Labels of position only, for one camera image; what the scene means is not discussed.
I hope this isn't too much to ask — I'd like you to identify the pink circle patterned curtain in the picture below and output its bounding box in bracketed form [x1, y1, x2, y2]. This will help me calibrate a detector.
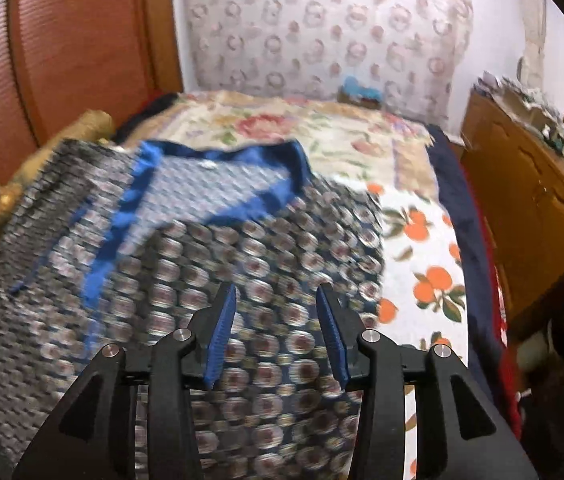
[184, 0, 472, 125]

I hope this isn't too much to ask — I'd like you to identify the brown louvered wardrobe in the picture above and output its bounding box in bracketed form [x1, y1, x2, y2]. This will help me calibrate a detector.
[0, 0, 183, 183]

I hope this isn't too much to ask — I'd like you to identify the wooden sideboard cabinet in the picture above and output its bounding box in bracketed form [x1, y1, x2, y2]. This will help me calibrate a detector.
[462, 92, 564, 333]

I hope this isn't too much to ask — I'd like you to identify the beige tied side curtain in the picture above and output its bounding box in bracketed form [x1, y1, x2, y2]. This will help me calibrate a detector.
[519, 0, 546, 88]

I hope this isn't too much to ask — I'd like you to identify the brown box with blue cloth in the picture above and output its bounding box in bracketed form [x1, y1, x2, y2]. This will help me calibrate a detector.
[337, 76, 383, 110]

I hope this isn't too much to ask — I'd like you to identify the orange fruit print sheet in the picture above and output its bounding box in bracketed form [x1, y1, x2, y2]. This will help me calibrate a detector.
[363, 183, 468, 363]

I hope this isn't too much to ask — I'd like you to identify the red bed cover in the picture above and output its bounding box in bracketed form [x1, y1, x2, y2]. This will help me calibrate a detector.
[480, 216, 522, 439]

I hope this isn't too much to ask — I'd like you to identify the floral beige blanket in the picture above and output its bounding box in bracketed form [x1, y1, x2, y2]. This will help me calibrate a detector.
[115, 90, 439, 202]

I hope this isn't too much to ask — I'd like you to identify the navy patterned silk garment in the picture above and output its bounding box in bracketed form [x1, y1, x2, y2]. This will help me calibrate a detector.
[0, 141, 384, 479]

